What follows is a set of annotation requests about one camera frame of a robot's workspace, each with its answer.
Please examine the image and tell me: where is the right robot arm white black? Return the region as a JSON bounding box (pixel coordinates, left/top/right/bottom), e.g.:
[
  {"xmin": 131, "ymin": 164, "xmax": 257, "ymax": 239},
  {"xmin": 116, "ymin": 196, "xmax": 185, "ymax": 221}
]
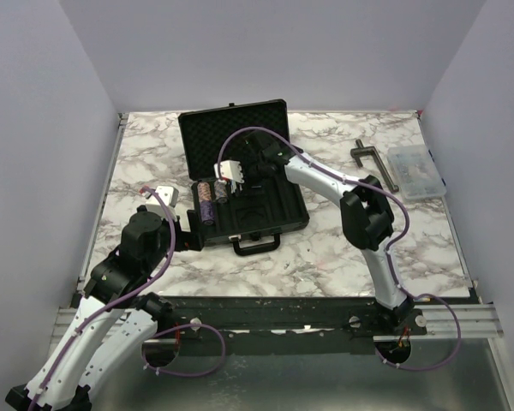
[{"xmin": 240, "ymin": 126, "xmax": 414, "ymax": 336}]

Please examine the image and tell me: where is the clear plastic parts box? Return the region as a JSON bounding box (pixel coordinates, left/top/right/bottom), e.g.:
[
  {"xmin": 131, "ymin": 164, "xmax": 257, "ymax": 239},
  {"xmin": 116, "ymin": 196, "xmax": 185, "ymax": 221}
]
[{"xmin": 386, "ymin": 145, "xmax": 446, "ymax": 202}]

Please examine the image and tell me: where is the blue tan poker chip stack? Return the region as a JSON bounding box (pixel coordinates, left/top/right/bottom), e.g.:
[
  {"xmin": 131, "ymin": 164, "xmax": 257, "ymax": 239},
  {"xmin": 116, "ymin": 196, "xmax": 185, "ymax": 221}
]
[{"xmin": 213, "ymin": 180, "xmax": 229, "ymax": 204}]

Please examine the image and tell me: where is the purple poker chip stack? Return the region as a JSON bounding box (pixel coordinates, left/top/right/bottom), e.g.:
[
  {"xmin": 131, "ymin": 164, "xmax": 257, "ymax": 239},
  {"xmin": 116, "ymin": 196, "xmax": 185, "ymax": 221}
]
[{"xmin": 200, "ymin": 200, "xmax": 215, "ymax": 225}]

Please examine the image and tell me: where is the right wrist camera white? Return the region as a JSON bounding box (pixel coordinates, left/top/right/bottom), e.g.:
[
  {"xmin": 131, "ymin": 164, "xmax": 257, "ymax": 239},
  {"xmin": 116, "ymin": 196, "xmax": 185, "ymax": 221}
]
[{"xmin": 214, "ymin": 160, "xmax": 244, "ymax": 194}]

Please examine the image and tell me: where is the black poker carrying case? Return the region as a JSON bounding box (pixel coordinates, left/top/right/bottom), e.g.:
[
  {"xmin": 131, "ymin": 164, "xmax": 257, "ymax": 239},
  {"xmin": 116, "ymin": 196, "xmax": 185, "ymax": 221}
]
[{"xmin": 177, "ymin": 99, "xmax": 309, "ymax": 257}]

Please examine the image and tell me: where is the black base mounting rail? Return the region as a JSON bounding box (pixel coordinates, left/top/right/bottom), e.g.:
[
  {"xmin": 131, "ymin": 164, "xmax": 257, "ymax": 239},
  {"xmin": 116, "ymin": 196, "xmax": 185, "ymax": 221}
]
[{"xmin": 70, "ymin": 293, "xmax": 438, "ymax": 359}]

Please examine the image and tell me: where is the aluminium extrusion rail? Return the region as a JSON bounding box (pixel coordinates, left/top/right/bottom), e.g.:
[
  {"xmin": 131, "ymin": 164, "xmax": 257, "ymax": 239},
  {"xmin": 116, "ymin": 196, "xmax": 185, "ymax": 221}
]
[{"xmin": 51, "ymin": 299, "xmax": 505, "ymax": 343}]

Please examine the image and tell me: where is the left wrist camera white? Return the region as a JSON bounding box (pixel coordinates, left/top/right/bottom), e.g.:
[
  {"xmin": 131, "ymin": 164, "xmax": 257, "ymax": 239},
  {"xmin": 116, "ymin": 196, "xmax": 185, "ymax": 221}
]
[{"xmin": 145, "ymin": 185, "xmax": 179, "ymax": 215}]

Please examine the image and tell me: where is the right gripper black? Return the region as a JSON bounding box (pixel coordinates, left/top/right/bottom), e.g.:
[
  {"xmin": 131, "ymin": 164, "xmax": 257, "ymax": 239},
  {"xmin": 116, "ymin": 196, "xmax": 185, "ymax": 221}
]
[{"xmin": 235, "ymin": 158, "xmax": 269, "ymax": 198}]

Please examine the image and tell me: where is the red tan poker chip stack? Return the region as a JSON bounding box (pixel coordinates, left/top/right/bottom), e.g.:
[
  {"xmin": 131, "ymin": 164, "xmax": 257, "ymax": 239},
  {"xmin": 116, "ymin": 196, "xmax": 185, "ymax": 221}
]
[{"xmin": 197, "ymin": 182, "xmax": 212, "ymax": 203}]

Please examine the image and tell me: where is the black metal clamp tool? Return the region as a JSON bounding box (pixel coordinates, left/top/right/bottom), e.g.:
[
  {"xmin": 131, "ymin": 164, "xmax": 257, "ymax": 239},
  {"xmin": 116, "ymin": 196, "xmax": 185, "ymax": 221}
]
[{"xmin": 350, "ymin": 139, "xmax": 399, "ymax": 194}]

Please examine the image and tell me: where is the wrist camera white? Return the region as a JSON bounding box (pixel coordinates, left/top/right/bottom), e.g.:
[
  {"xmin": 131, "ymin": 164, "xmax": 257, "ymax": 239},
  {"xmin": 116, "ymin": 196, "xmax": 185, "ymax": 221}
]
[
  {"xmin": 214, "ymin": 160, "xmax": 244, "ymax": 194},
  {"xmin": 145, "ymin": 185, "xmax": 179, "ymax": 215}
]

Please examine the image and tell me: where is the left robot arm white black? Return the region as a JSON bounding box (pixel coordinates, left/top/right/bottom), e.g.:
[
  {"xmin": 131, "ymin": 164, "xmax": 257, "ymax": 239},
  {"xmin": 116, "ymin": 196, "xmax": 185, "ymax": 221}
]
[{"xmin": 5, "ymin": 205, "xmax": 203, "ymax": 410}]

